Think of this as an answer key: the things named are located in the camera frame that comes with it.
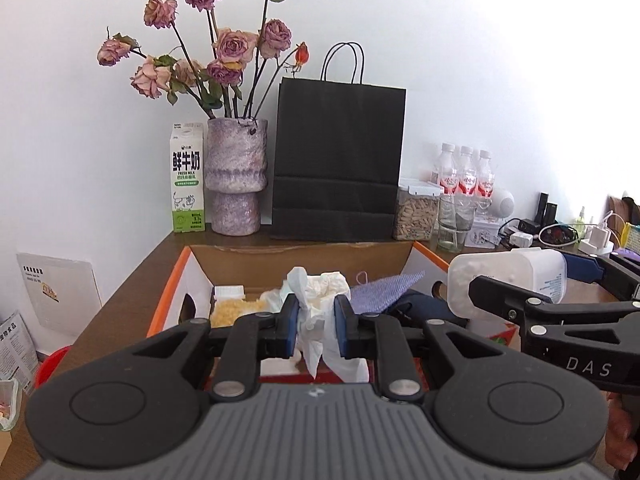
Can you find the yellow white plush toy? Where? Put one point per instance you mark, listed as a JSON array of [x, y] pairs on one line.
[[235, 312]]

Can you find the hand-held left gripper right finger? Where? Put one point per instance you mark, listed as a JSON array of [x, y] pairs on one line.
[[342, 327]]

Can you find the black upright box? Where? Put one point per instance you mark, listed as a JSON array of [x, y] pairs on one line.
[[551, 213], [541, 207]]

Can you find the white tissue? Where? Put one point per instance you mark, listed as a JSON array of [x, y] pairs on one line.
[[320, 305]]

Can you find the white printed bag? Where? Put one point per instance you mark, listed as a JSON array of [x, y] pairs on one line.
[[17, 350]]

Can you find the dried pink rose bouquet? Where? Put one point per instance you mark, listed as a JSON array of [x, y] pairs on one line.
[[232, 45]]

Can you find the white round device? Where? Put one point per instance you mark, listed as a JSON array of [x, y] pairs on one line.
[[505, 202]]

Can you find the clear container of seeds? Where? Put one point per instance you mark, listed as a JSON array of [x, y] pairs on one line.
[[415, 220]]

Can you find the person's right hand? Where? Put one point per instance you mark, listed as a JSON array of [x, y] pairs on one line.
[[622, 425]]

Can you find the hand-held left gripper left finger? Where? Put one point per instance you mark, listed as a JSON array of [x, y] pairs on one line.
[[291, 327]]

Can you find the black paper bag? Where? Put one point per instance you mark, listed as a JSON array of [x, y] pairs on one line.
[[337, 160]]

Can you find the navy zip pouch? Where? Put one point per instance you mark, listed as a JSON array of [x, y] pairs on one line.
[[425, 307]]

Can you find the red label water bottle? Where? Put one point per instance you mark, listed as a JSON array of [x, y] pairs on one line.
[[466, 175], [485, 177], [444, 172]]

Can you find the white power strip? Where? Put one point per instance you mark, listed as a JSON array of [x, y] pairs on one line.
[[597, 240]]

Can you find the blue checked cloth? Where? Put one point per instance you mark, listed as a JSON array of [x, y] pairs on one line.
[[385, 290]]

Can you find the white charger plug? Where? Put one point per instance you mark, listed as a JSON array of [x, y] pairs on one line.
[[521, 240]]

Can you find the orange cardboard box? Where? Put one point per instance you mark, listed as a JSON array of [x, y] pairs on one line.
[[250, 265]]

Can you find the clear drinking glass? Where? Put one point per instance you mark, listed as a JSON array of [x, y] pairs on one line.
[[455, 230]]

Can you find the small white box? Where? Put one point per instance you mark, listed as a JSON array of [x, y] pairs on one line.
[[230, 292]]

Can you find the white printed tin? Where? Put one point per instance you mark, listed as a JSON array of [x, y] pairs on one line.
[[487, 234]]

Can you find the mottled purple vase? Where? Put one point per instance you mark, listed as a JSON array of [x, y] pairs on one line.
[[235, 175]]

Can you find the clear plastic container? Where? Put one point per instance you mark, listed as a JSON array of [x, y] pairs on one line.
[[9, 405]]

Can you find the small green spray bottle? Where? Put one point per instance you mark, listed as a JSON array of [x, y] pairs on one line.
[[581, 216]]

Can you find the red plastic basin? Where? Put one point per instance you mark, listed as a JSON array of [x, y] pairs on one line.
[[50, 367]]

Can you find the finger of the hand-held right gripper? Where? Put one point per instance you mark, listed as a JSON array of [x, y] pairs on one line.
[[505, 296], [582, 269]]

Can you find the iridescent white plastic bag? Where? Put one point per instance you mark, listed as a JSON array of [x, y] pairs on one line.
[[274, 302]]

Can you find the white green milk carton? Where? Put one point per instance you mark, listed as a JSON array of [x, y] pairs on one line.
[[188, 180]]

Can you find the black power adapter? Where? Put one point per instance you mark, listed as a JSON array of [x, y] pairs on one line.
[[528, 225]]

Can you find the white wipes canister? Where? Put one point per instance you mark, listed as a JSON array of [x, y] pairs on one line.
[[500, 265]]

